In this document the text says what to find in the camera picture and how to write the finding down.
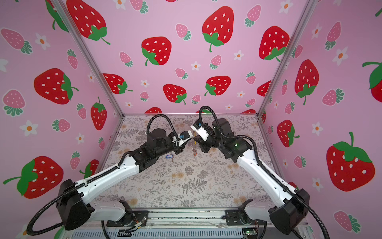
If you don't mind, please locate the right corner aluminium post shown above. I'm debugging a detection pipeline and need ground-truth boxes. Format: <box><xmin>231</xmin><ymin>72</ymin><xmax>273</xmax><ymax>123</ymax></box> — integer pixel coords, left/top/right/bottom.
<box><xmin>257</xmin><ymin>0</ymin><xmax>318</xmax><ymax>119</ymax></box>

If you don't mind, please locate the left corner aluminium post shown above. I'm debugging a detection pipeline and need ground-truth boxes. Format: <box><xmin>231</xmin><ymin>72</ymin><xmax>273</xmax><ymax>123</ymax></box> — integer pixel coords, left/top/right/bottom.
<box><xmin>52</xmin><ymin>0</ymin><xmax>124</xmax><ymax>118</ymax></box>

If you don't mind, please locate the key with blue tag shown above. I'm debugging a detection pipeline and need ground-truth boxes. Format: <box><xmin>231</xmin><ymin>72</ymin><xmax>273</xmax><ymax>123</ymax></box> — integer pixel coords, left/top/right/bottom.
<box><xmin>166</xmin><ymin>154</ymin><xmax>174</xmax><ymax>162</ymax></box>

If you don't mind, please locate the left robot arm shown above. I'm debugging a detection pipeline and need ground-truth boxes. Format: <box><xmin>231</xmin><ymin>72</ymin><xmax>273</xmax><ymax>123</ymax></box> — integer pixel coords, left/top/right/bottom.
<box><xmin>56</xmin><ymin>128</ymin><xmax>193</xmax><ymax>231</ymax></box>

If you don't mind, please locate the corner aluminium post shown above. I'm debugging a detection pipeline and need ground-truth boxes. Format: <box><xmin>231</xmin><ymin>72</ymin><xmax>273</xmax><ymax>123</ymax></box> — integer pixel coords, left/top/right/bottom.
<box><xmin>52</xmin><ymin>0</ymin><xmax>124</xmax><ymax>118</ymax></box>
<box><xmin>257</xmin><ymin>0</ymin><xmax>318</xmax><ymax>119</ymax></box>

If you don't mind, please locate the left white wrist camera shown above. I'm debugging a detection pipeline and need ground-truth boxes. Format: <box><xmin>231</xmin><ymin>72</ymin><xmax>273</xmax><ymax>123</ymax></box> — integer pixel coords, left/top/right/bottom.
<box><xmin>179</xmin><ymin>130</ymin><xmax>193</xmax><ymax>146</ymax></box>

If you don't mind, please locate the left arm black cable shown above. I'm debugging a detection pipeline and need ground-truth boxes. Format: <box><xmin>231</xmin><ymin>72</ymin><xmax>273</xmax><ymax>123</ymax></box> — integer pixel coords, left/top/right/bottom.
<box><xmin>146</xmin><ymin>114</ymin><xmax>180</xmax><ymax>139</ymax></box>

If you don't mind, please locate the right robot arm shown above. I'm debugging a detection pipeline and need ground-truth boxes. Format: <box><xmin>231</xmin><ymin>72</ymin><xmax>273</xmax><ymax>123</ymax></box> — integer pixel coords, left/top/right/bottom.
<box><xmin>191</xmin><ymin>119</ymin><xmax>310</xmax><ymax>239</ymax></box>

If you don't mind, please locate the grey strap keyring yellow clasp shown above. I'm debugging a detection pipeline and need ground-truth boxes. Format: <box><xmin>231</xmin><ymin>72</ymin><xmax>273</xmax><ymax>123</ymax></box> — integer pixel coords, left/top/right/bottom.
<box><xmin>192</xmin><ymin>131</ymin><xmax>198</xmax><ymax>150</ymax></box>

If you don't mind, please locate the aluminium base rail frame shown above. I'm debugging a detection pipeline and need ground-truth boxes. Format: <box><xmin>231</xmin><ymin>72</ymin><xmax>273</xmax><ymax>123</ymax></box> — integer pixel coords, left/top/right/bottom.
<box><xmin>55</xmin><ymin>208</ymin><xmax>296</xmax><ymax>239</ymax></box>

